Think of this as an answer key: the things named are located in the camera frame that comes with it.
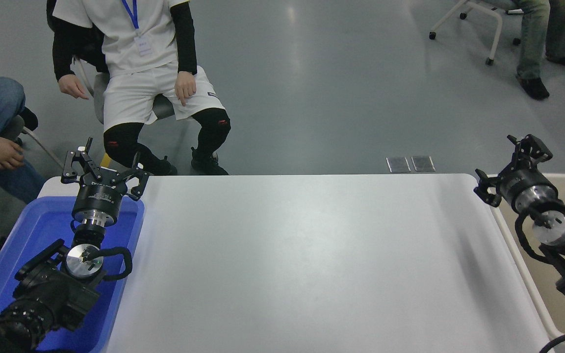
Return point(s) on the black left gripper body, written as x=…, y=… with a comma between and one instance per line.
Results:
x=97, y=198

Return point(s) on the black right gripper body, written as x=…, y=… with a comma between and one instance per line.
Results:
x=523, y=182

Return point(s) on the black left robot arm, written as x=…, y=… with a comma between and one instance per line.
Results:
x=52, y=294

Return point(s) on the lanyard person's right hand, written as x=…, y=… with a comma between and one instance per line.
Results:
x=72, y=87

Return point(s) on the person's hand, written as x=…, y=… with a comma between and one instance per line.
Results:
x=5, y=153

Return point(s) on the lanyard person's left hand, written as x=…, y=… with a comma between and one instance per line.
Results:
x=186, y=87

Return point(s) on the blue plastic tray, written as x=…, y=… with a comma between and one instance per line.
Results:
x=37, y=225

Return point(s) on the metal floor plate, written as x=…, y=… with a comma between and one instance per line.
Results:
x=423, y=163
x=398, y=164

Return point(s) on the grey chair with metal leg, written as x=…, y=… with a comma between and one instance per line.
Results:
x=12, y=128

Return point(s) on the white chair with casters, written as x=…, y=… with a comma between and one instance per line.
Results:
x=497, y=35

